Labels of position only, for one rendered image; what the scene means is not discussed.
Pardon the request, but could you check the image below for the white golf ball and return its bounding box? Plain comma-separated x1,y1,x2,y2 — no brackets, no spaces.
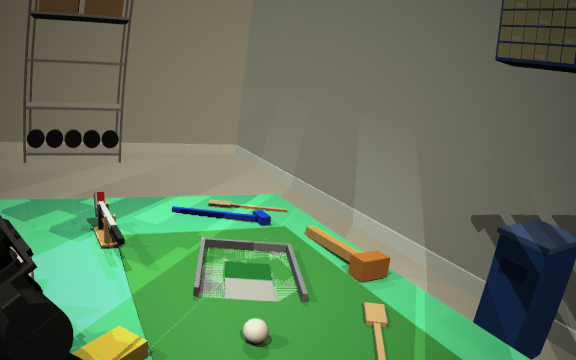
243,319,269,344

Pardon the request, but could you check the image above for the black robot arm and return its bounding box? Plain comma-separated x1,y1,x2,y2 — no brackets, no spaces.
0,216,83,360

